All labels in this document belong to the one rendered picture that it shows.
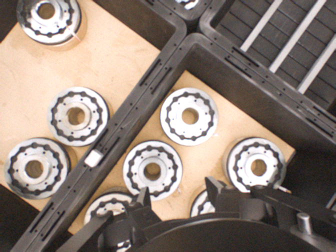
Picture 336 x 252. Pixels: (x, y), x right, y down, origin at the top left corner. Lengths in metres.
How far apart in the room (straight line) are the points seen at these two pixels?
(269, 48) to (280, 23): 0.05
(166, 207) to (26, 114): 0.31
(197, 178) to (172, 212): 0.08
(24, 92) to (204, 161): 0.36
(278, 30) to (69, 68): 0.41
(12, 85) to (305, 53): 0.56
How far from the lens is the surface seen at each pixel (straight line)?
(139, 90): 0.24
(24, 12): 0.43
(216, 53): 0.27
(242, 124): 0.37
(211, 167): 0.35
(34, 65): 0.42
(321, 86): 0.47
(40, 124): 0.40
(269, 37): 0.44
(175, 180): 0.32
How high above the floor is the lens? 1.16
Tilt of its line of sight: 87 degrees down
